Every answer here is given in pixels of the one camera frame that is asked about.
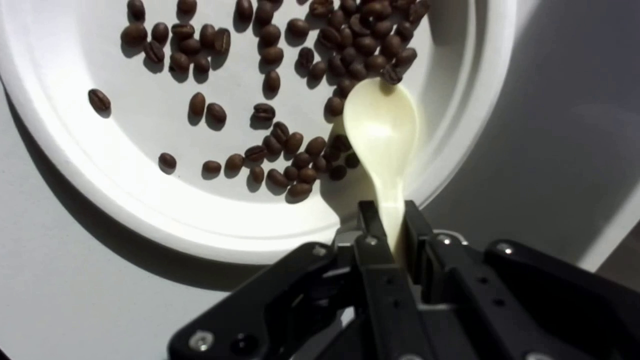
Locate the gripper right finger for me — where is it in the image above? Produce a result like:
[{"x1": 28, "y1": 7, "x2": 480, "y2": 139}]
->
[{"x1": 403, "y1": 200, "x2": 640, "y2": 360}]

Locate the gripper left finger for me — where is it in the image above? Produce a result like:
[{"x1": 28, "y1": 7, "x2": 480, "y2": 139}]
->
[{"x1": 167, "y1": 201, "x2": 432, "y2": 360}]

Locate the cream plastic spoon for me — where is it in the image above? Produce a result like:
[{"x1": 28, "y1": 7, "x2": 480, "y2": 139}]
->
[{"x1": 342, "y1": 77, "x2": 420, "y2": 267}]

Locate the white paper bowl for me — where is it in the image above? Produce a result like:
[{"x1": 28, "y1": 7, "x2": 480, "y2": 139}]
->
[{"x1": 0, "y1": 0, "x2": 518, "y2": 266}]

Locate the heap of coffee beans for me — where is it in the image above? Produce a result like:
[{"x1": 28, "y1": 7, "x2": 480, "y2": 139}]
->
[
  {"x1": 295, "y1": 0, "x2": 432, "y2": 99},
  {"x1": 244, "y1": 121, "x2": 362, "y2": 202}
]

